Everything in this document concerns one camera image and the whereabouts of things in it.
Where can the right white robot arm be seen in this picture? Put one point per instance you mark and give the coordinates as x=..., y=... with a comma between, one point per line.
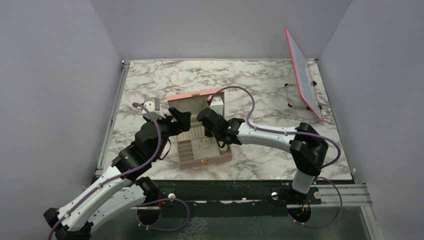
x=307, y=147

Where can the black metal base rail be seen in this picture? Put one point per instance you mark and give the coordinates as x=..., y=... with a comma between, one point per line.
x=213, y=199

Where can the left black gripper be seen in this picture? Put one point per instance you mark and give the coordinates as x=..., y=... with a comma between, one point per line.
x=183, y=119

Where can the pink jewelry box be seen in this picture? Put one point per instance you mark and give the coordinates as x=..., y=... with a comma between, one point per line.
x=194, y=148

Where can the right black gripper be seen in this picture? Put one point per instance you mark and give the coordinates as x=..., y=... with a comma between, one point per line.
x=208, y=133

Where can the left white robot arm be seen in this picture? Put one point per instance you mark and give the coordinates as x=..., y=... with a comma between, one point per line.
x=122, y=185

